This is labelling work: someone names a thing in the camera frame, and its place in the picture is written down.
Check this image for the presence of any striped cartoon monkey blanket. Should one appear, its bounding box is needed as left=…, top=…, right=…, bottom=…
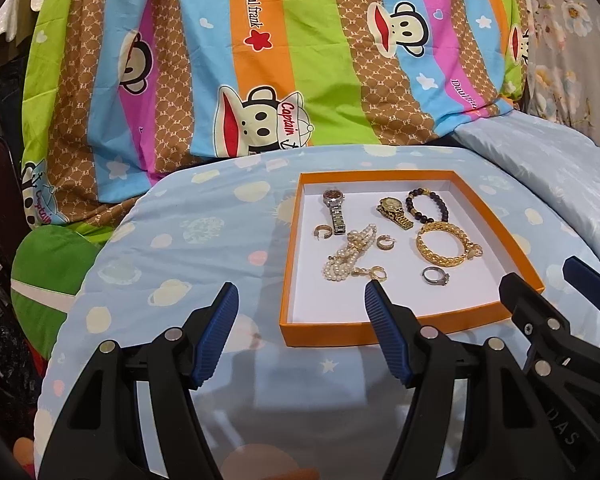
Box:
left=17, top=0, right=531, bottom=233

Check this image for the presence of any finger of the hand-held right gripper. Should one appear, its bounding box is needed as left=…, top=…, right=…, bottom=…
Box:
left=498, top=272, right=600, bottom=480
left=562, top=256, right=600, bottom=313

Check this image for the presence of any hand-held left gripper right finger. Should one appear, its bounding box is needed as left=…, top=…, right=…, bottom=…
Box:
left=364, top=280, right=581, bottom=480

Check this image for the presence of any pearl strand bracelet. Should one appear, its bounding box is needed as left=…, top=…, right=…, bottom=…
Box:
left=322, top=225, right=379, bottom=282

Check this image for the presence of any grey floral fabric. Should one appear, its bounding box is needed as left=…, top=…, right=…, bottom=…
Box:
left=517, top=0, right=600, bottom=156

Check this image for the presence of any silver wristwatch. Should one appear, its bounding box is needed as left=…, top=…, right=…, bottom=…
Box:
left=322, top=188, right=347, bottom=236

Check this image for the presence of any silver ring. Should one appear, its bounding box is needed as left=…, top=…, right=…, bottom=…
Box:
left=421, top=266, right=452, bottom=287

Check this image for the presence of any orange shallow box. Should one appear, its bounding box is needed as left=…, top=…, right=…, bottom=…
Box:
left=278, top=170, right=546, bottom=348

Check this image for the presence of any gold wristwatch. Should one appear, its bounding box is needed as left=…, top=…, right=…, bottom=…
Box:
left=376, top=196, right=415, bottom=231

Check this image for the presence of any green pillow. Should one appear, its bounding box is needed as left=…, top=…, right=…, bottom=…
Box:
left=10, top=225, right=103, bottom=361

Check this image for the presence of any light blue planet-print sheet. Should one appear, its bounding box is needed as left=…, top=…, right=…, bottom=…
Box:
left=37, top=144, right=600, bottom=480

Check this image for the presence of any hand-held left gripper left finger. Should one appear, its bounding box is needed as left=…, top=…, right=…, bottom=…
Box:
left=37, top=281, right=240, bottom=480

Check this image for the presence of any white lace cloth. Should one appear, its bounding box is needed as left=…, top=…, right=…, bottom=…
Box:
left=0, top=0, right=41, bottom=96

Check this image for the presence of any dark bead bracelet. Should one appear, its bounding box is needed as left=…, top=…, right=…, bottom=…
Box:
left=405, top=187, right=451, bottom=223

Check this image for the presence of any dark chair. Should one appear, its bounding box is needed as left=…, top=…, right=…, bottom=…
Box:
left=0, top=137, right=36, bottom=286

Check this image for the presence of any pale blue quilt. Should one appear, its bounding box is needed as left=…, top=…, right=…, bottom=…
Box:
left=452, top=112, right=600, bottom=281

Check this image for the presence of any gold chain bangle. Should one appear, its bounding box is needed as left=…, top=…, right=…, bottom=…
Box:
left=416, top=221, right=485, bottom=267

